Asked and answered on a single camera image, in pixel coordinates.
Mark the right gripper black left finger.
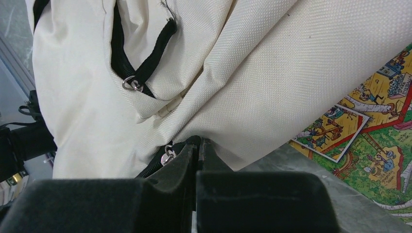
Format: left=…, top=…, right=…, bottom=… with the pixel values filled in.
left=0, top=136, right=201, bottom=233

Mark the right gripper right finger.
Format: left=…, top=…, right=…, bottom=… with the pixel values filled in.
left=195, top=138, right=340, bottom=233

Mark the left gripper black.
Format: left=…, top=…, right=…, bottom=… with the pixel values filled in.
left=0, top=90, right=57, bottom=181

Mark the beige canvas backpack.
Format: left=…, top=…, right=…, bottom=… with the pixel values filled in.
left=26, top=0, right=412, bottom=179

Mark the green book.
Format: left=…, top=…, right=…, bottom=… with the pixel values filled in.
left=289, top=46, right=412, bottom=225

